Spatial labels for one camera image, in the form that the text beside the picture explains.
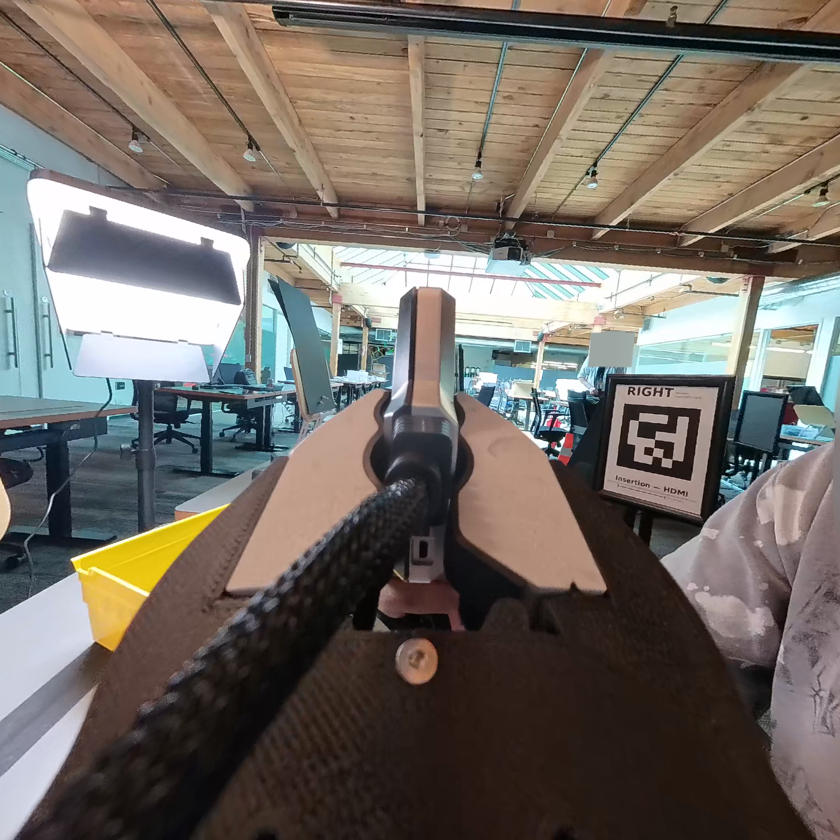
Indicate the yellow plastic bin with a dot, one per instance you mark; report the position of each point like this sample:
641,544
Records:
131,577

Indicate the person's right hand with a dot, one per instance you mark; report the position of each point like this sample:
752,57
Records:
413,600

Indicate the dark monitor screen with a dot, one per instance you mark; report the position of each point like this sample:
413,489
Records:
760,420

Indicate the person's right forearm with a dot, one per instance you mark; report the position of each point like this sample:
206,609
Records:
754,558

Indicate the framed black white marker sign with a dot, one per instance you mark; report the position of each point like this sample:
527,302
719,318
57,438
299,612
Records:
663,446

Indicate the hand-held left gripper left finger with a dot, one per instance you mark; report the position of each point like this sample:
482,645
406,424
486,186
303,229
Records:
308,512

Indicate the ceiling projector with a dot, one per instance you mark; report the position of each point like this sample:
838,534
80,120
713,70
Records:
506,256

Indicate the ceiling spot lamp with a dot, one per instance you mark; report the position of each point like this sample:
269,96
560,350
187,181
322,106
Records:
250,152
478,170
135,143
591,178
820,197

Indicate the black office chair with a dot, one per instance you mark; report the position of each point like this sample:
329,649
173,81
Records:
170,413

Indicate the orange white traffic cone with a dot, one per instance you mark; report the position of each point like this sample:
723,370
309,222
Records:
565,443

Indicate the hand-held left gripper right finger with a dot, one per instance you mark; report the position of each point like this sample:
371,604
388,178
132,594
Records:
525,518

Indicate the studio light panel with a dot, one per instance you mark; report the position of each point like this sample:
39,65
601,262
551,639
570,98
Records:
144,315

